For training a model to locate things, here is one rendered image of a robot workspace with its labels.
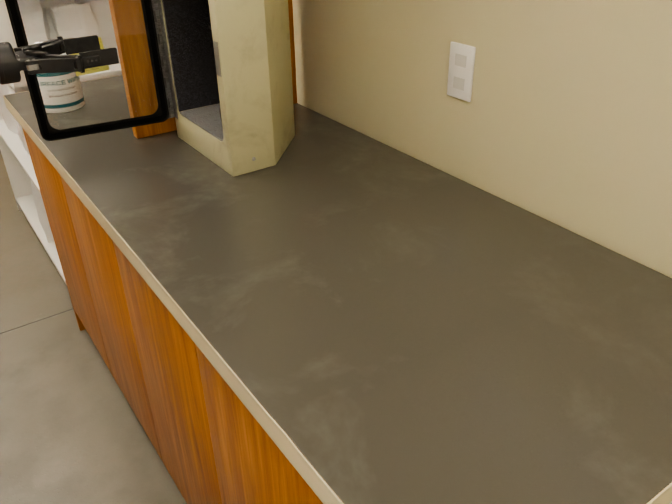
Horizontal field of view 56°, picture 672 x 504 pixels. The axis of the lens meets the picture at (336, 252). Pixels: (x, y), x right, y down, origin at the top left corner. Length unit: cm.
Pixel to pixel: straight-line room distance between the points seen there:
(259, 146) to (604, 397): 91
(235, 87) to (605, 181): 76
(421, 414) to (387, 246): 42
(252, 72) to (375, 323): 67
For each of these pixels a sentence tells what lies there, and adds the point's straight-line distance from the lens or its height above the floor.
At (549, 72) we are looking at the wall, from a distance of 127.
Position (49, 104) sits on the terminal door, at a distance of 165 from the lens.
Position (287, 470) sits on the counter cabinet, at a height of 80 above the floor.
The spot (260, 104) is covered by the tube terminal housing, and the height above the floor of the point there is 109.
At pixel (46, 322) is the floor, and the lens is 280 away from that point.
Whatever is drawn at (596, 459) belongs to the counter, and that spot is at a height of 94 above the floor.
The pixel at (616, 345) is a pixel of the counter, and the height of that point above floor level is 94.
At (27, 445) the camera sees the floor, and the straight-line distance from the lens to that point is 229.
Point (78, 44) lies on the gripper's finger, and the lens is 149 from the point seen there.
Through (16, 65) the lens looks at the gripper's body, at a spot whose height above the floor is 123.
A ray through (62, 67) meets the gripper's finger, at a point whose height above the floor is 122.
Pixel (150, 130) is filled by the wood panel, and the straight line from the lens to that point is 176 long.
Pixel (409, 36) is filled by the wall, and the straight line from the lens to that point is 153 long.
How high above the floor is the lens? 153
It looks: 31 degrees down
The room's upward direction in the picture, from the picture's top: 1 degrees counter-clockwise
